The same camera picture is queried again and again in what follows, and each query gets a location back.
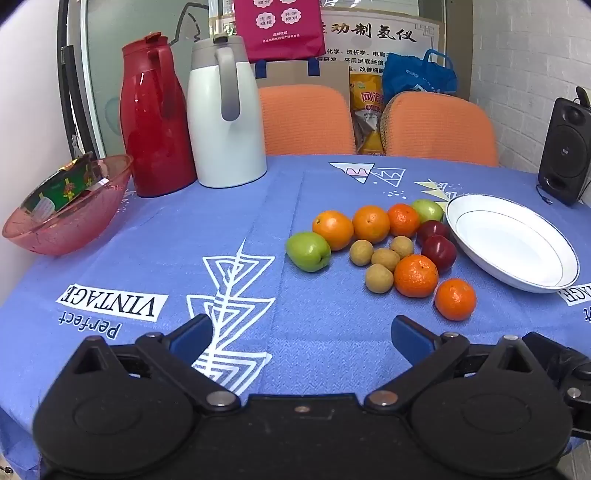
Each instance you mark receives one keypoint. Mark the pink glass bowl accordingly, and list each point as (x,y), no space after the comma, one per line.
(69,226)

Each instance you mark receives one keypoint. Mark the tan woven straw item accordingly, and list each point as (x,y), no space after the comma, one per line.
(384,124)

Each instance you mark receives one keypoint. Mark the white wall poster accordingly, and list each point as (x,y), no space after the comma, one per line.
(397,32)

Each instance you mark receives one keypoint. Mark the brown paper bag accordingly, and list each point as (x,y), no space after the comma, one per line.
(286,74)

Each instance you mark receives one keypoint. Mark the smooth orange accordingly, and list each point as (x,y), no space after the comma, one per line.
(333,230)
(371,224)

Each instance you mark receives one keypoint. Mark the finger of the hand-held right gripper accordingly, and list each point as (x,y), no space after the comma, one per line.
(575,369)

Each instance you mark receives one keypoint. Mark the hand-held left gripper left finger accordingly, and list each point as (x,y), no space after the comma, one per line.
(191,334)

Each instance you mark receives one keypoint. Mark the blue printed tablecloth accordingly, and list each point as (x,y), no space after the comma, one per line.
(184,207)

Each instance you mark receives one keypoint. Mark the frosted glass door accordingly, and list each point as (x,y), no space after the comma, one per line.
(106,27)

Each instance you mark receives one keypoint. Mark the small green apple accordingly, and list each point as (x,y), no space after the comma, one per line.
(428,210)

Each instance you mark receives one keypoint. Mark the orange chair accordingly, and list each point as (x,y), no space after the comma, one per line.
(438,129)
(304,120)

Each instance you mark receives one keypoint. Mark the large green apple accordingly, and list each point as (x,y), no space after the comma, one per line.
(308,250)

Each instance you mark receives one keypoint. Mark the brown kiwi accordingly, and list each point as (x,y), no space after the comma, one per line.
(361,253)

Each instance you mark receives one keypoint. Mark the white porcelain plate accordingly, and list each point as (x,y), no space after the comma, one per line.
(508,240)

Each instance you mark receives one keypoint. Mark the tangerine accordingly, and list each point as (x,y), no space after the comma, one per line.
(455,299)
(415,275)
(403,219)

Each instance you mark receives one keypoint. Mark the magenta tote bag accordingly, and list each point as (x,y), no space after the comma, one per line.
(277,32)

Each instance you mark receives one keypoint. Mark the blue shopping bag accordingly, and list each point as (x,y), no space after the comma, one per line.
(415,78)

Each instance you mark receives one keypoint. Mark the white plastic wrapper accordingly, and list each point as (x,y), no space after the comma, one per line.
(100,183)

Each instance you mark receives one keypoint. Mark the green foil snack packet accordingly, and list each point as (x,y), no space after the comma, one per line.
(60,189)

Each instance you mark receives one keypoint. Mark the yellow snack bag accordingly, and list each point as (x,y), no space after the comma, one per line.
(367,97)

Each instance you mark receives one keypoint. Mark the white thermos jug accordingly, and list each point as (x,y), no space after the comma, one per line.
(217,147)

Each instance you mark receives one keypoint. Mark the black clip microphone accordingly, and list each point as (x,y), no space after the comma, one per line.
(582,97)

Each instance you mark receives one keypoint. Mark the black speaker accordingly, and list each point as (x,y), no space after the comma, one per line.
(565,152)

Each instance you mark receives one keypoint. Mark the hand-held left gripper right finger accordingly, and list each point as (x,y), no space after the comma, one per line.
(408,334)

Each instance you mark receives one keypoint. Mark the red thermos jug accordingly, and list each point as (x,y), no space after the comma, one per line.
(152,120)

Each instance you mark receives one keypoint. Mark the dark red apple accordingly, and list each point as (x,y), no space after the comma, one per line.
(431,229)
(438,251)

